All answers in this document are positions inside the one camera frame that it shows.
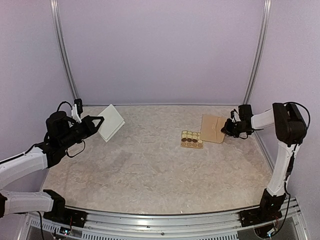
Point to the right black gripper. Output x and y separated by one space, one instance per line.
226 129

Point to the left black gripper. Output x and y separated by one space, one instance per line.
90 129

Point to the brown kraft envelope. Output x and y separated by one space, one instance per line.
211 126

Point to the cream lined letter paper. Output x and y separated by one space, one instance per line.
113 121

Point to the round sticker seal sheet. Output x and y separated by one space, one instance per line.
191 139

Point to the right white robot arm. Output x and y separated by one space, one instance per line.
290 130

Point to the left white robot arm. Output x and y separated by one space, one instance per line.
62 133

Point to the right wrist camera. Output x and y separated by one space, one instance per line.
234 116

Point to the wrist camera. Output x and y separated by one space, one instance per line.
234 116
79 105

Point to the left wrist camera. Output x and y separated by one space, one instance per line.
79 105

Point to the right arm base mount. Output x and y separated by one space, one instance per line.
269 209

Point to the front aluminium rail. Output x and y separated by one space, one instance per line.
221 225

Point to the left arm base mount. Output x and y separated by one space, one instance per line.
67 216

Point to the left aluminium frame post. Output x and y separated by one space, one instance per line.
54 5

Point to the aluminium frame post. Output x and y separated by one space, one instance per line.
258 52
54 5

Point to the right aluminium frame post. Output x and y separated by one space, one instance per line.
258 52

